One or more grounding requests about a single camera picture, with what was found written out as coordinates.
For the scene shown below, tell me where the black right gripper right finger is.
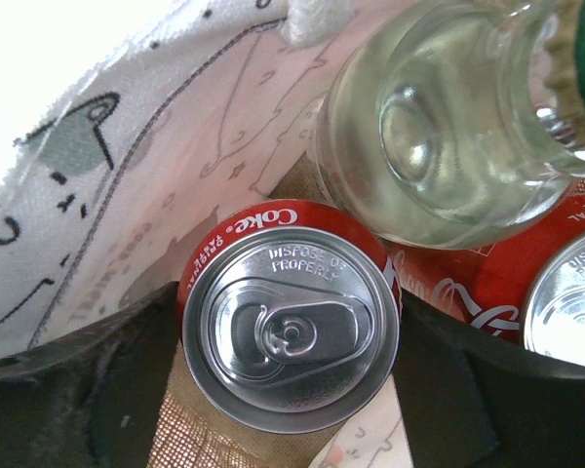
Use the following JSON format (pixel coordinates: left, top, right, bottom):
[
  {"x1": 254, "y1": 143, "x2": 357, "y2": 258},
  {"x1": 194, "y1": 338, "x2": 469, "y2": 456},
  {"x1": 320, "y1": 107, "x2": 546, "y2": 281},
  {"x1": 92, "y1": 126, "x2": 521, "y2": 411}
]
[{"x1": 393, "y1": 292, "x2": 585, "y2": 467}]

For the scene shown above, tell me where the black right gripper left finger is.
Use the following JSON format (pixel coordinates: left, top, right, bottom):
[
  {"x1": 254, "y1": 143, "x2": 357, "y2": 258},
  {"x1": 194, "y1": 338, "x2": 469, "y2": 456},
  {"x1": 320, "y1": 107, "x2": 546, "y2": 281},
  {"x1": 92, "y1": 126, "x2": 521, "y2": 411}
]
[{"x1": 0, "y1": 282, "x2": 178, "y2": 467}]

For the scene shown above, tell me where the red coca-cola can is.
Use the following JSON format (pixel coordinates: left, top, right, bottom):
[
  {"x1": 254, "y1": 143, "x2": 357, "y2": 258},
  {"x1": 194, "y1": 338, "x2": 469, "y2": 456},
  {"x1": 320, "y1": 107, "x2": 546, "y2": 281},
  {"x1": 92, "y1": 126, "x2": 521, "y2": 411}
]
[
  {"x1": 389, "y1": 179, "x2": 585, "y2": 366},
  {"x1": 176, "y1": 199, "x2": 402, "y2": 434}
]

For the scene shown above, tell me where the clear glass beverage bottle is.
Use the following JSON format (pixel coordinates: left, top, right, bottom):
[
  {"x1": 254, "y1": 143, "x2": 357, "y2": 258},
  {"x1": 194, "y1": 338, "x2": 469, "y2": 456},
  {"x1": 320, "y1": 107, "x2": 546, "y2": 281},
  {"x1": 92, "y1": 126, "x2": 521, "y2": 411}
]
[{"x1": 310, "y1": 1, "x2": 585, "y2": 250}]

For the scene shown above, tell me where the white rope bag handle left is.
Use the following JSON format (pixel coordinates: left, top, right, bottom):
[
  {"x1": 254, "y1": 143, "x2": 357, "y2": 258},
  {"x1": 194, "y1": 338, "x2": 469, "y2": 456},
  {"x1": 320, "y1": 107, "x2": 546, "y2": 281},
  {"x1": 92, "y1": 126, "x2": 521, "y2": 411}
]
[{"x1": 280, "y1": 0, "x2": 355, "y2": 49}]

